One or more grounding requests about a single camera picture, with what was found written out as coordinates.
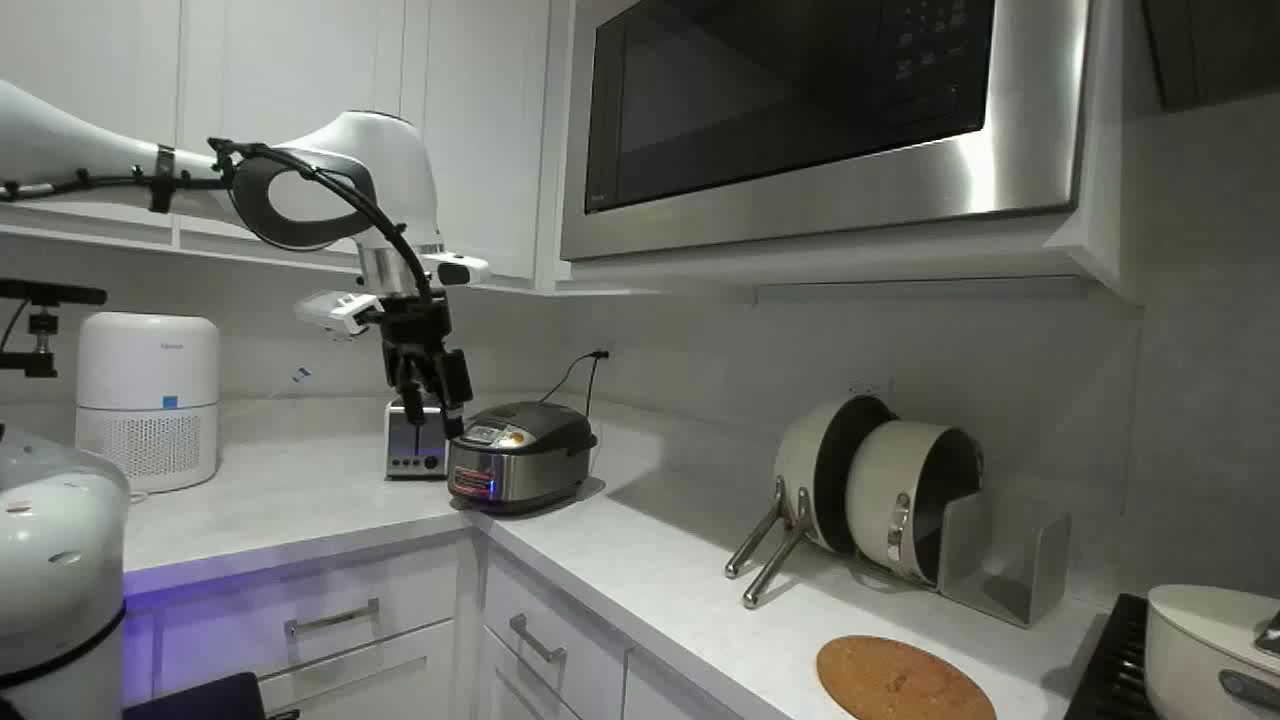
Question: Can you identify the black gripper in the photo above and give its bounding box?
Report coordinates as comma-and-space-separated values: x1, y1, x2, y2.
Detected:
377, 291, 479, 439

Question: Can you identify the white toaster with black dots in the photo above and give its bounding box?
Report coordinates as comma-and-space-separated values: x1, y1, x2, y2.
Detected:
379, 396, 454, 485

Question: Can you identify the stainless rice cooker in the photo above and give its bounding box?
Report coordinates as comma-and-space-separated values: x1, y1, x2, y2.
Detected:
442, 396, 598, 519

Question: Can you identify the white upper cabinet door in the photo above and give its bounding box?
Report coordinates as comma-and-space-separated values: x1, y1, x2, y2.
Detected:
0, 0, 185, 135
176, 0, 405, 256
394, 0, 554, 290

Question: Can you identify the white cabinet door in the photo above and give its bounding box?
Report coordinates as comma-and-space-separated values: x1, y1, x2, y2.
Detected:
176, 0, 405, 256
0, 0, 185, 135
394, 0, 554, 290
257, 618, 471, 720

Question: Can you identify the wide white drawer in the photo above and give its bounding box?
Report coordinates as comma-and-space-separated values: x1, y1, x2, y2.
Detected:
122, 532, 475, 703

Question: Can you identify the white air purifier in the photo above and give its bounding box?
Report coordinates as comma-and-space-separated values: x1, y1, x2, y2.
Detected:
72, 307, 223, 502

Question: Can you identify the white lower cabinet door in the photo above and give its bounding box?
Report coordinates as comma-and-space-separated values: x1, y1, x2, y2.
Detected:
257, 618, 471, 720

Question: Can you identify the cream frying pan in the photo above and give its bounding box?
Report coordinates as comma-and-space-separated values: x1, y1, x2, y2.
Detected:
720, 393, 901, 583

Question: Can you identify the dark blue padded object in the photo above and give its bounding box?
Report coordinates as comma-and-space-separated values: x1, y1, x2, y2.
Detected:
118, 670, 272, 720

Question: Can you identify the cream deep sauce pan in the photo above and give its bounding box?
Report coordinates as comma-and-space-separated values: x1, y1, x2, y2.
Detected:
741, 417, 992, 618

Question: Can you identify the stainless steel microwave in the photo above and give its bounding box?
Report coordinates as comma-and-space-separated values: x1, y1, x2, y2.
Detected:
554, 0, 1094, 265

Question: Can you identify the round cork trivet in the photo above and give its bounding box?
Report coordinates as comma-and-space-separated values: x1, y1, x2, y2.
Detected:
813, 632, 999, 720

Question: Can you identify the black gas cooktop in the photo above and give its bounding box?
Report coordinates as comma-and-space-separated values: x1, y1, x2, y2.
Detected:
1058, 594, 1161, 720

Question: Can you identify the white lidded pot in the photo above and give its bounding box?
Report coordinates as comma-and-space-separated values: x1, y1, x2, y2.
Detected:
1138, 579, 1280, 720

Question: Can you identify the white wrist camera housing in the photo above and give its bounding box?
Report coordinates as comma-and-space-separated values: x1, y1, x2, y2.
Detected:
292, 291, 388, 339

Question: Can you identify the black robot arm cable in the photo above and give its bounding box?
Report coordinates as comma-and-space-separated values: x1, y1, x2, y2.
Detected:
0, 131, 438, 307

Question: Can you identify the black rice cooker power cord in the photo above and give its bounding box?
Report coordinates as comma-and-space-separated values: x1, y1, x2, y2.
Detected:
537, 350, 614, 417

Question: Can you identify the black forearm cable strap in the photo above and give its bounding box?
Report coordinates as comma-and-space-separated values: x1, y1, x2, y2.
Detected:
148, 140, 178, 215

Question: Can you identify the black camera stand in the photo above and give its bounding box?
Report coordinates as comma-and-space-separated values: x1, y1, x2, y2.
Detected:
0, 275, 111, 384

